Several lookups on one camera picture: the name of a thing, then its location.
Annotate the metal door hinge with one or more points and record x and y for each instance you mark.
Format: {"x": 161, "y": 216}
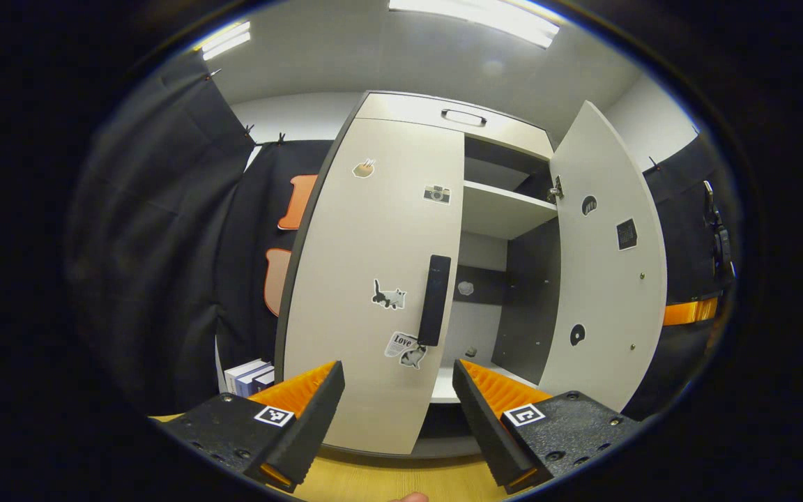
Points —
{"x": 556, "y": 188}

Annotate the beige camera-sticker shoe cabinet door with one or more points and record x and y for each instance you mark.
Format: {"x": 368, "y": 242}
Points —
{"x": 360, "y": 279}

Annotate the beige headphone-sticker shoe cabinet door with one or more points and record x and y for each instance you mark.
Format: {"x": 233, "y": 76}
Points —
{"x": 603, "y": 279}

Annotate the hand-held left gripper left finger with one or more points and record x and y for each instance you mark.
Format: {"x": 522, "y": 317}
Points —
{"x": 311, "y": 432}

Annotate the beige double-door shoe cabinet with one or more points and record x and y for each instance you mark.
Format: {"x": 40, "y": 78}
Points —
{"x": 527, "y": 293}

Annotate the stack of white blue books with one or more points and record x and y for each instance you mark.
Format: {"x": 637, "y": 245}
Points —
{"x": 248, "y": 376}

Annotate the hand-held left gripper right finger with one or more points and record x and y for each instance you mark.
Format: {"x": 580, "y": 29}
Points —
{"x": 485, "y": 432}

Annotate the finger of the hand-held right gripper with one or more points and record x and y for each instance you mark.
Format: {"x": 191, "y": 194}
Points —
{"x": 691, "y": 312}

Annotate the white cabinet shelf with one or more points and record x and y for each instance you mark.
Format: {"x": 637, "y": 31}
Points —
{"x": 499, "y": 209}

